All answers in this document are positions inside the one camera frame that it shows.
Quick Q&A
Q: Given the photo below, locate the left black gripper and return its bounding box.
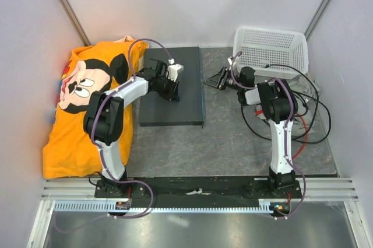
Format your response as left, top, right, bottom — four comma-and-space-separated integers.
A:
156, 76, 180, 103

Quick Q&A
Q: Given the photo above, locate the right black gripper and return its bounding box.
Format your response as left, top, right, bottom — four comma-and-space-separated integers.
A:
202, 67, 242, 92

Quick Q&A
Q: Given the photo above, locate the dark blue network switch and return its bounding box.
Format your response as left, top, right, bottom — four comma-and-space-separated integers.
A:
138, 47, 205, 127

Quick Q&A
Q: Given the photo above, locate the red ethernet cable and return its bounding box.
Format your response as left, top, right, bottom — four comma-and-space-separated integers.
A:
255, 107, 309, 162

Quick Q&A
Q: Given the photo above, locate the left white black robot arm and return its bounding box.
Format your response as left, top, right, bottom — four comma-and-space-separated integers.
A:
83, 59, 184, 197

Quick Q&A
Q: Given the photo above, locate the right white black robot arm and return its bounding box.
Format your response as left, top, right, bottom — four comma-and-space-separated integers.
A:
204, 67, 298, 198

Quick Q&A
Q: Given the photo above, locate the white plastic basket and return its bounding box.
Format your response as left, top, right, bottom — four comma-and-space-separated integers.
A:
233, 26, 309, 79

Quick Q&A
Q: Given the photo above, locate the grey cloth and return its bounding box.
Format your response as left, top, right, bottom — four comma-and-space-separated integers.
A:
289, 76, 318, 142

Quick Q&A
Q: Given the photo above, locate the orange mickey mouse cloth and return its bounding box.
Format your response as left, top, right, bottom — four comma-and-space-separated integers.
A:
43, 40, 148, 179

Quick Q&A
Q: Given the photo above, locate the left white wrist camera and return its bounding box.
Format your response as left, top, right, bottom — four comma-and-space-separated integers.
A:
167, 64, 184, 82

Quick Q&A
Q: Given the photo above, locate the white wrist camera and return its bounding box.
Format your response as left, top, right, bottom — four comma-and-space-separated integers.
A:
167, 64, 184, 82
227, 56, 236, 68

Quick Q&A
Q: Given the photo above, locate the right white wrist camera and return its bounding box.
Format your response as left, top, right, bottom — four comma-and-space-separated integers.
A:
227, 56, 236, 68

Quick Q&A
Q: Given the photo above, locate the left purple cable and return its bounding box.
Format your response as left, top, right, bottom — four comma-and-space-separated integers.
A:
53, 37, 175, 233

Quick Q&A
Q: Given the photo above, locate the purple cable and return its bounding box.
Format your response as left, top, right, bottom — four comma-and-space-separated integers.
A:
229, 51, 306, 221
53, 37, 175, 233

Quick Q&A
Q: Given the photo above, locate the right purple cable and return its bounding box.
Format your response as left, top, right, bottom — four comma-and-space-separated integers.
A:
229, 51, 306, 221

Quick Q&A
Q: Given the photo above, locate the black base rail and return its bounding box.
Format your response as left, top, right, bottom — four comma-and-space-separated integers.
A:
94, 176, 302, 208

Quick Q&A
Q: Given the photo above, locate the white slotted cable duct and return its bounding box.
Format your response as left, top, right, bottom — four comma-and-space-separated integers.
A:
54, 199, 291, 214

